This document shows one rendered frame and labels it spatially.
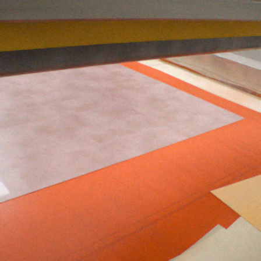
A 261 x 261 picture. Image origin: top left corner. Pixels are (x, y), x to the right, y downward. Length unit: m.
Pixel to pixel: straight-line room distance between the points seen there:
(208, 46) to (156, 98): 0.19
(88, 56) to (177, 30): 0.06
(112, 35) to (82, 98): 0.22
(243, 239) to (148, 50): 0.12
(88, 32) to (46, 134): 0.16
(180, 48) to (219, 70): 0.31
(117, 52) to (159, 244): 0.10
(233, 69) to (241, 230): 0.30
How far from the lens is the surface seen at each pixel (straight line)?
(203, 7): 0.17
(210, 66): 0.52
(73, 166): 0.26
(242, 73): 0.49
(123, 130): 0.32
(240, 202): 0.25
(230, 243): 0.22
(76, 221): 0.21
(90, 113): 0.34
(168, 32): 0.19
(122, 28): 0.17
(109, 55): 0.17
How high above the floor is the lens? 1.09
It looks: 25 degrees down
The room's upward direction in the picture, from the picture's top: 7 degrees clockwise
